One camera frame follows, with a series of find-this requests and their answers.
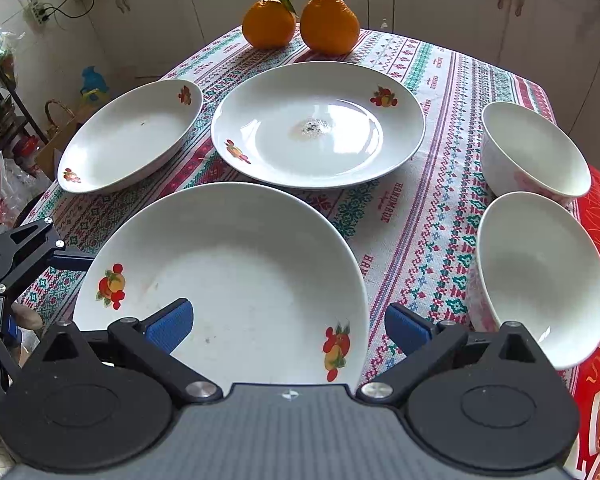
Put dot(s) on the patterned tablecloth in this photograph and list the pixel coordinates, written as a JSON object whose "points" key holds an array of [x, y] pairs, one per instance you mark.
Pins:
{"points": [[420, 220]]}

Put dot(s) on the bumpy orange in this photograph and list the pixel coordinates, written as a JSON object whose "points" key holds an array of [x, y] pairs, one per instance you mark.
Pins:
{"points": [[330, 25]]}

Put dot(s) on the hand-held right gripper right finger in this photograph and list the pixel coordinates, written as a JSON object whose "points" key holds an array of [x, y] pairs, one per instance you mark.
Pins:
{"points": [[405, 327]]}

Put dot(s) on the orange with green leaves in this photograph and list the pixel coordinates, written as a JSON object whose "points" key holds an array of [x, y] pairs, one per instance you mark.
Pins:
{"points": [[269, 25]]}

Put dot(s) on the blue plastic toy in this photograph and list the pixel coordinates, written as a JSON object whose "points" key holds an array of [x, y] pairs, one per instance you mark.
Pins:
{"points": [[94, 82]]}

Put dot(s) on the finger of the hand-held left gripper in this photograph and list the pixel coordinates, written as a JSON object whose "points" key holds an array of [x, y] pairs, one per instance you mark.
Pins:
{"points": [[9, 366], [75, 262]]}

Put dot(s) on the white bowl pink pattern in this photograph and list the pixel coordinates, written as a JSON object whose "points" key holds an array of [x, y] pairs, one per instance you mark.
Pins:
{"points": [[530, 150], [540, 270]]}

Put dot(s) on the white plate fruit print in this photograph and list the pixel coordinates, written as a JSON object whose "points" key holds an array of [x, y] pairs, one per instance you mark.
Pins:
{"points": [[130, 135], [280, 110], [230, 270]]}

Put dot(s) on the white power strip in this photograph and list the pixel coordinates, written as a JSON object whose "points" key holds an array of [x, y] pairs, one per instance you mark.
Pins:
{"points": [[38, 12]]}

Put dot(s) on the dark metal shelf rack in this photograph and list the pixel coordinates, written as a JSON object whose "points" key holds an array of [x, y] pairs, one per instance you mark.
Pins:
{"points": [[10, 110]]}

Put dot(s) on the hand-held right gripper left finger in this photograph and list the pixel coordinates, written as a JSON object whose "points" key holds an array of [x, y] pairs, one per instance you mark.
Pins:
{"points": [[170, 327]]}

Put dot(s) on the brown cardboard box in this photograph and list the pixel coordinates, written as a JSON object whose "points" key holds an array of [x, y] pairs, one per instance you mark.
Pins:
{"points": [[60, 150]]}

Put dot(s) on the white red plastic bag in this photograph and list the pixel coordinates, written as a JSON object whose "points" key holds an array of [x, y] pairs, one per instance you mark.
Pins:
{"points": [[2, 195]]}

